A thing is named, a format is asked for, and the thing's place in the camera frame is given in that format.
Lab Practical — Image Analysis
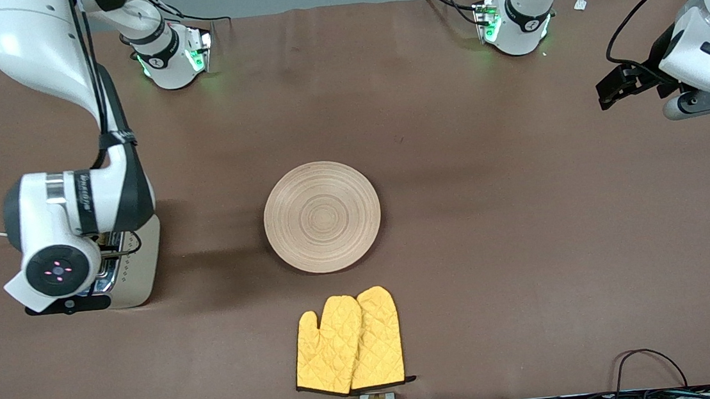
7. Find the round light wooden plate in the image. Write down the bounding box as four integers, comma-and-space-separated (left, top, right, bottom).
259, 156, 387, 279

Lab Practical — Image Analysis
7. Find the beige toaster with chrome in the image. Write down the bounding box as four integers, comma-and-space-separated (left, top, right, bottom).
74, 213, 168, 313

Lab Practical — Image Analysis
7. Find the brown table cover mat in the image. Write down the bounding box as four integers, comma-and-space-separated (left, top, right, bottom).
0, 0, 710, 399

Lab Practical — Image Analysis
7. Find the yellow sponge with black edge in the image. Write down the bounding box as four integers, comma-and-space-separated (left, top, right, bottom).
342, 283, 417, 392

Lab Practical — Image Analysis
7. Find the yellow quilted oven mitt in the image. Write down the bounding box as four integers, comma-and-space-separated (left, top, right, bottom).
289, 293, 370, 399

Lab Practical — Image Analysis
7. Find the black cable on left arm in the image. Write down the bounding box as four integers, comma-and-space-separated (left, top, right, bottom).
601, 0, 710, 72

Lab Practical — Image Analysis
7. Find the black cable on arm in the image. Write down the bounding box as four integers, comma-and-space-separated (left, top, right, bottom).
71, 0, 138, 172
601, 0, 710, 72

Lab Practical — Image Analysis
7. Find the black looped cable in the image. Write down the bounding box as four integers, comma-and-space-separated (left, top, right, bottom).
611, 345, 690, 396

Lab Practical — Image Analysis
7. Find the black cable at right arm base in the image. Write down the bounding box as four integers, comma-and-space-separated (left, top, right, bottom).
135, 0, 232, 31

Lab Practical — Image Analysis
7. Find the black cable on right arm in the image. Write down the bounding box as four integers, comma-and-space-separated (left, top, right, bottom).
71, 0, 138, 172

